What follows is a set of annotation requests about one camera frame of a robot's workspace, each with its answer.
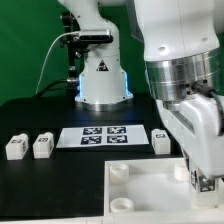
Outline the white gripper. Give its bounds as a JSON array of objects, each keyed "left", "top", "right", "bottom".
[{"left": 156, "top": 94, "right": 224, "bottom": 178}]

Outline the white square table top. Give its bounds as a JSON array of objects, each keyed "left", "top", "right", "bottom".
[{"left": 104, "top": 158, "right": 224, "bottom": 224}]

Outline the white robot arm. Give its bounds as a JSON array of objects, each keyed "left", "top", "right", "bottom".
[{"left": 59, "top": 0, "right": 224, "bottom": 179}]

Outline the white sheet with AprilTags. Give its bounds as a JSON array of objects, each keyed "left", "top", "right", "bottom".
[{"left": 57, "top": 125, "right": 149, "bottom": 148}]

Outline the black cable at base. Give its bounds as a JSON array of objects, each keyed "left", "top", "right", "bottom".
[{"left": 34, "top": 77, "right": 80, "bottom": 98}]

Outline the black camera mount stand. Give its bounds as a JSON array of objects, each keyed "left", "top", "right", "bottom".
[{"left": 59, "top": 11, "right": 93, "bottom": 80}]

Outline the white cable left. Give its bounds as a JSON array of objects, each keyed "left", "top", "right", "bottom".
[{"left": 34, "top": 31, "right": 81, "bottom": 96}]

